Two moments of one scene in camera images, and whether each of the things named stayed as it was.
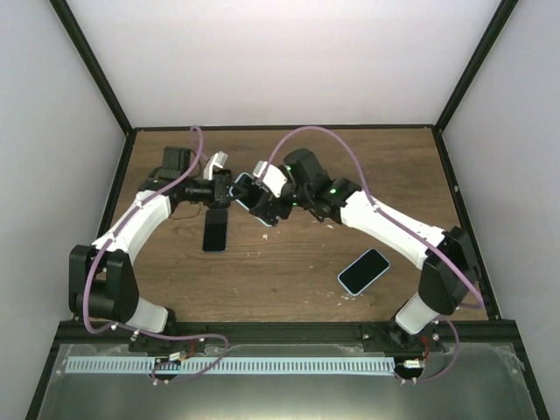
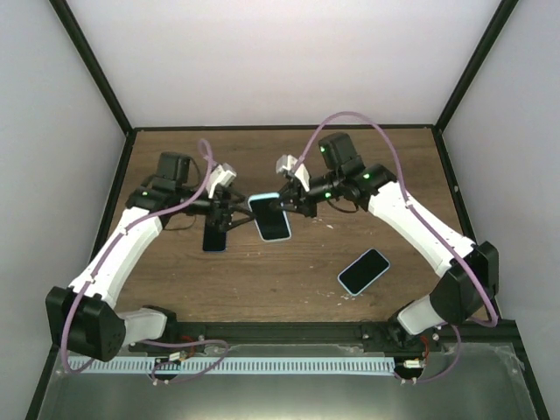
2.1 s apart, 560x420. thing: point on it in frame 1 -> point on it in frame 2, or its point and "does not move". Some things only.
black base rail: x=80 y=332 does not move
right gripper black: x=270 y=203 -> x=297 y=195
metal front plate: x=484 y=381 does not move
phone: x=362 y=272 does not move
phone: x=242 y=192 -> x=272 y=223
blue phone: x=215 y=229 does not move
